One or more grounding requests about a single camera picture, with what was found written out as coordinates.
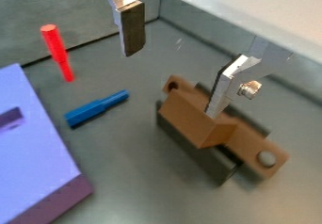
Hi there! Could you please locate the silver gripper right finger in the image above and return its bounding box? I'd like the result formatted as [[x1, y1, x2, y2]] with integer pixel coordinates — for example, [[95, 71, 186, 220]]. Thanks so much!
[[205, 37, 292, 119]]

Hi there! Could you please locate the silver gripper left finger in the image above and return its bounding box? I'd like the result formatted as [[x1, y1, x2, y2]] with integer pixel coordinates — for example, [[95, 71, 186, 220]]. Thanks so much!
[[108, 0, 146, 56]]

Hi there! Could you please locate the brown T-shaped block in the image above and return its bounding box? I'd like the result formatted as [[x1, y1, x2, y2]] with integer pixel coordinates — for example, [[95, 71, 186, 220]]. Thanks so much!
[[159, 75, 290, 179]]

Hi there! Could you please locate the black angle fixture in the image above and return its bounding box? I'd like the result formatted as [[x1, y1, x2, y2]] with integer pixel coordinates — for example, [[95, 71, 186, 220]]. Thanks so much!
[[157, 84, 269, 185]]

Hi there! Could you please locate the red peg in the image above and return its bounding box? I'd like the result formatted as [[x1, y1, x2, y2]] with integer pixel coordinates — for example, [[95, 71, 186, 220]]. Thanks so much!
[[40, 24, 75, 82]]

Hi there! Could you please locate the blue peg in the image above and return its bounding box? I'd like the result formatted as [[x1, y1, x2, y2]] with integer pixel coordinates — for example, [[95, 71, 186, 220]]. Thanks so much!
[[64, 89, 130, 127]]

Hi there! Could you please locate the purple base block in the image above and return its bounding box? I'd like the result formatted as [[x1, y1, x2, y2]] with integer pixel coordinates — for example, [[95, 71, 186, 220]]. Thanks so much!
[[0, 64, 94, 224]]

